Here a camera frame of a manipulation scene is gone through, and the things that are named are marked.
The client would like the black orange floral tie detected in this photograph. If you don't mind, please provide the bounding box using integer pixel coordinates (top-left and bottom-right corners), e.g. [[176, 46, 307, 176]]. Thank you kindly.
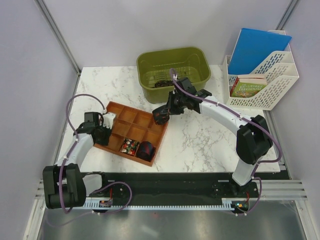
[[152, 111, 170, 126]]

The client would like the orange compartment tray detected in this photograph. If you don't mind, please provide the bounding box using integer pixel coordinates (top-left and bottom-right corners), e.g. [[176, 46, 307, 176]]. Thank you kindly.
[[94, 101, 168, 167]]

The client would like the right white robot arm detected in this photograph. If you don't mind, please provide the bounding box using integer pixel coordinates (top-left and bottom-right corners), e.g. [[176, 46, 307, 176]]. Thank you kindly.
[[152, 77, 273, 197]]

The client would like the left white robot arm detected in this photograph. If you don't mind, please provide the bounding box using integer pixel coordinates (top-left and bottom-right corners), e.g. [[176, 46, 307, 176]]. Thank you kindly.
[[42, 112, 116, 210]]

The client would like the dark tie in basin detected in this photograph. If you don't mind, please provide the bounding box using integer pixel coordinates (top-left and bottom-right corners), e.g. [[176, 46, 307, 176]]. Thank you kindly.
[[153, 80, 174, 88]]

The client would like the rolled colourful floral tie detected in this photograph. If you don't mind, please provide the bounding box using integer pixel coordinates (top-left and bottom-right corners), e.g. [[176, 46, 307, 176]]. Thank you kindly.
[[119, 138, 140, 156]]

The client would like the rolled dark navy tie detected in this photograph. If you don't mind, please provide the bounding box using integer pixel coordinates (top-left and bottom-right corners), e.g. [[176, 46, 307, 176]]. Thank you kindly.
[[136, 141, 156, 162]]

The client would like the olive green plastic basin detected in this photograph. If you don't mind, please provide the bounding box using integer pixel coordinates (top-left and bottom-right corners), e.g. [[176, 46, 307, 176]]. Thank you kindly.
[[136, 46, 211, 104]]

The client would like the green treehouse book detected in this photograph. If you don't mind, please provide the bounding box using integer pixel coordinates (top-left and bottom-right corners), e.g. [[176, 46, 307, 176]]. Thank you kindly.
[[230, 74, 268, 98]]

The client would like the blue folder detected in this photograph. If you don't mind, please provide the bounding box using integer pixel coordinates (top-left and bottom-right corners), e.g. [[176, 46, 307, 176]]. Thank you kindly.
[[228, 28, 292, 75]]

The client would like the white file organizer rack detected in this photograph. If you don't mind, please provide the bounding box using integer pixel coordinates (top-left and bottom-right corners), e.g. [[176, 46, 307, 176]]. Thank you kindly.
[[222, 30, 299, 111]]

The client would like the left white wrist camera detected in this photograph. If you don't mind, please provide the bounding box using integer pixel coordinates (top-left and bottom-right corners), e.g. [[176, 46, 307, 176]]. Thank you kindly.
[[102, 112, 117, 130]]

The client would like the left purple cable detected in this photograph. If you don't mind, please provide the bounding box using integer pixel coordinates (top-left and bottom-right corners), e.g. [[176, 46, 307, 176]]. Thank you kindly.
[[46, 93, 133, 228]]

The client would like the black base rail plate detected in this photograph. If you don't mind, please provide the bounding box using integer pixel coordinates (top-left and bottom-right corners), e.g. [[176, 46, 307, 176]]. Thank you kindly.
[[90, 172, 259, 204]]

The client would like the grey slotted cable duct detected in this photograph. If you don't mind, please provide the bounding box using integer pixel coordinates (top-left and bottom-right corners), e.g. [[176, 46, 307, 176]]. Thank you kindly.
[[79, 197, 248, 211]]

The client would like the aluminium frame rail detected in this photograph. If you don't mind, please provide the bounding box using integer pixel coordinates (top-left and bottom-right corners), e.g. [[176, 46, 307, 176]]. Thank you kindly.
[[37, 179, 305, 200]]

